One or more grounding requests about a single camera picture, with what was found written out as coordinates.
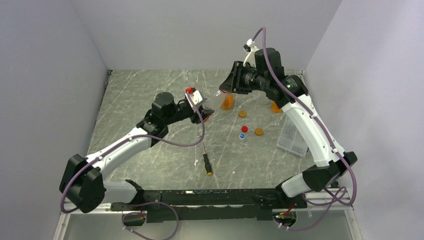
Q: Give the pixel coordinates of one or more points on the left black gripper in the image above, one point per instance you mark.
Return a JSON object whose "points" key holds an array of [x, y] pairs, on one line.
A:
{"points": [[195, 117]]}

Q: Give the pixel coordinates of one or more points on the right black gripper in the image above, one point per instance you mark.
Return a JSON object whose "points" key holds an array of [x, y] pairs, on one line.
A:
{"points": [[233, 83]]}

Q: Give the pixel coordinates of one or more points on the orange juice bottle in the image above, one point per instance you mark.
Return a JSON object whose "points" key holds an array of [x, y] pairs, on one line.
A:
{"points": [[275, 108], [228, 101]]}

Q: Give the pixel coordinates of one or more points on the orange bottle cap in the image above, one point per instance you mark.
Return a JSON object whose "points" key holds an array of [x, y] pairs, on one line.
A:
{"points": [[242, 114], [259, 131]]}

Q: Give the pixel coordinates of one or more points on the red bottle cap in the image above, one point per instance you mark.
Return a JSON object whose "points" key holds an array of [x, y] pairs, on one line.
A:
{"points": [[244, 129]]}

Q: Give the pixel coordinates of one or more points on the clear red-label bottle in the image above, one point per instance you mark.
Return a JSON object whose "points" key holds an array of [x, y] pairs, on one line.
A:
{"points": [[214, 102]]}

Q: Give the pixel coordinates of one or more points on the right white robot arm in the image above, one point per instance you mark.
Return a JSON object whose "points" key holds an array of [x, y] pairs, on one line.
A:
{"points": [[290, 94]]}

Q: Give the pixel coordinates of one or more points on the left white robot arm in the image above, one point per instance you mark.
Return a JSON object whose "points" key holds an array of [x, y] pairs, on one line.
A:
{"points": [[83, 184]]}

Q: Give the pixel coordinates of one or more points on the black yellow screwdriver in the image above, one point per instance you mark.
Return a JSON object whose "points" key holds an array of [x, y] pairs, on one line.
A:
{"points": [[207, 164]]}

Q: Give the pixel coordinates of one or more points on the clear plastic box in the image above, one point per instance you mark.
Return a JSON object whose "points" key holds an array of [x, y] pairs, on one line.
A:
{"points": [[291, 140]]}

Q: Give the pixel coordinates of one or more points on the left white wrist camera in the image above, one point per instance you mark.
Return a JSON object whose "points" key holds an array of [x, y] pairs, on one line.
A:
{"points": [[195, 97]]}

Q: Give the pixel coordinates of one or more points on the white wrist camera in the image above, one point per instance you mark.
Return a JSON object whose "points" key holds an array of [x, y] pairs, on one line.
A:
{"points": [[250, 48], [195, 97]]}

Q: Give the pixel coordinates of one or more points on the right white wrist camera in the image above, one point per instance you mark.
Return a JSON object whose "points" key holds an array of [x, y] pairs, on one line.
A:
{"points": [[250, 48]]}

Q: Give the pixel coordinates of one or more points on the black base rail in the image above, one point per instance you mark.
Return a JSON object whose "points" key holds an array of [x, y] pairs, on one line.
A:
{"points": [[212, 204]]}

